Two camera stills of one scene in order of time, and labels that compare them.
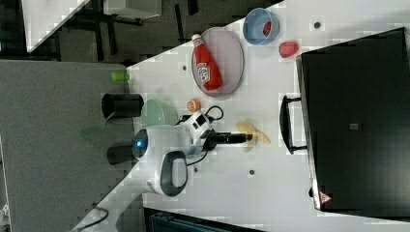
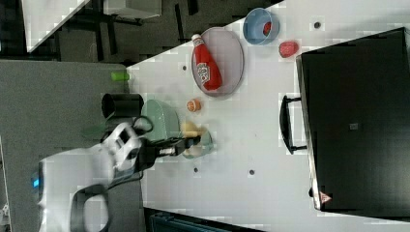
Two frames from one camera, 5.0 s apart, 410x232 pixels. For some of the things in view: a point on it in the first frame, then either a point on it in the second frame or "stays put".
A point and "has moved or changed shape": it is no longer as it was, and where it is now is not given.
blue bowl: x=260 y=27 stays put
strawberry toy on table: x=287 y=48 stays put
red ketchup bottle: x=207 y=65 stays put
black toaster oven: x=352 y=119 stays put
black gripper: x=212 y=138 -> x=149 y=149
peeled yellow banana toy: x=255 y=134 has moved or changed shape
